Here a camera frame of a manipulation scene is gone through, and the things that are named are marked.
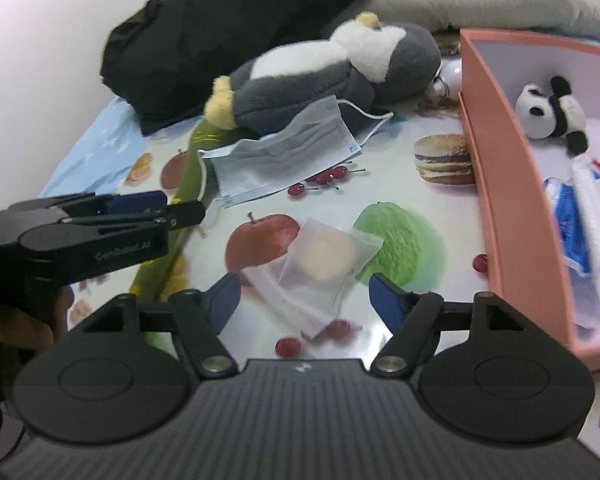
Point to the person's left hand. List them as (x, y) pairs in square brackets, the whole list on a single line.
[(25, 335)]

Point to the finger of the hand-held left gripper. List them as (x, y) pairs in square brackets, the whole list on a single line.
[(135, 201), (180, 215)]

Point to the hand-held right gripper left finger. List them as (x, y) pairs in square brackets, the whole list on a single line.
[(224, 300)]

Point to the blue face mask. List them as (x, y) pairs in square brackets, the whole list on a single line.
[(280, 155)]

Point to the blue snack packet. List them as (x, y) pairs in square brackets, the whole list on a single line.
[(570, 220)]

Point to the black jacket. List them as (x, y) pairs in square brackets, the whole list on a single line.
[(230, 25)]

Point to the grey penguin plush toy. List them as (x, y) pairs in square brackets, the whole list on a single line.
[(290, 90)]

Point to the pink cardboard box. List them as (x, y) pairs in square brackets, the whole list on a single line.
[(520, 200)]

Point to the small panda plush toy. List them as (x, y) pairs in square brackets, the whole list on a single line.
[(540, 110)]

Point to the translucent round pastry packet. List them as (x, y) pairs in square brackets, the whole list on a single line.
[(325, 260)]

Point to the food print sheet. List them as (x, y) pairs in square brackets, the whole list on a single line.
[(430, 240)]

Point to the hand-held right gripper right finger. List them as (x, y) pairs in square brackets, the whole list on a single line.
[(384, 297)]

